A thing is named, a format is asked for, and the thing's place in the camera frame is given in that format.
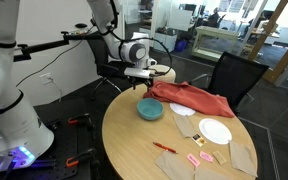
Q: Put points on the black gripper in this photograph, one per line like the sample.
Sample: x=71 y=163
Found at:
x=141 y=80

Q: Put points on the teal bowl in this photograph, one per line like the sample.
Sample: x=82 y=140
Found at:
x=150 y=109

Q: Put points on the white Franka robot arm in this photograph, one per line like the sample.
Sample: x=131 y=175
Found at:
x=14 y=126

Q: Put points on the white plate under cloth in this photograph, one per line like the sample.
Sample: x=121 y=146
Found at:
x=180 y=110

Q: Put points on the orange cloth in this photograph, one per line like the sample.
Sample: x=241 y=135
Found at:
x=190 y=96

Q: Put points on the cream round stool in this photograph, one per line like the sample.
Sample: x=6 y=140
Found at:
x=169 y=75

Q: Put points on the black office chair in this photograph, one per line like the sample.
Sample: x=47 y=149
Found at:
x=109 y=70

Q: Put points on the blue bin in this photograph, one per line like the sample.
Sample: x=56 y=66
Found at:
x=180 y=46

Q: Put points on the red pen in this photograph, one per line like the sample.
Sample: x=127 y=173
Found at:
x=165 y=148

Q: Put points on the black and yellow packet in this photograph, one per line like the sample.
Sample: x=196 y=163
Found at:
x=199 y=140

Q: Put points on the white round plate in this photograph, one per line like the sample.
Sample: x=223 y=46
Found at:
x=215 y=131

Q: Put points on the white and green bench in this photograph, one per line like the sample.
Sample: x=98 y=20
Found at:
x=214 y=33

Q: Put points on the pink packet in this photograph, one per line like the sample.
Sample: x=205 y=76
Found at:
x=206 y=156
x=193 y=160

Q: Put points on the black mesh chair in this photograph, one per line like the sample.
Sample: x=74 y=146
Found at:
x=234 y=78

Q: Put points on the seated person in background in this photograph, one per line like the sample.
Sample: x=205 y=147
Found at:
x=214 y=16

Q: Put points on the tan packet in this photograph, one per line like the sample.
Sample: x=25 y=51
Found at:
x=219 y=157

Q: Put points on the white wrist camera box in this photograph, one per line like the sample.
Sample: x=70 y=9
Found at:
x=137 y=73

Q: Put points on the white wall outlet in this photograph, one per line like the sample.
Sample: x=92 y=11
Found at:
x=46 y=78

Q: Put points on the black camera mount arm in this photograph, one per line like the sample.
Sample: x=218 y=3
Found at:
x=44 y=46

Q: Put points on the wooden post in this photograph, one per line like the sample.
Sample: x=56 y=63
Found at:
x=267 y=30

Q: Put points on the wooden door frame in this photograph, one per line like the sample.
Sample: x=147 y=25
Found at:
x=284 y=56

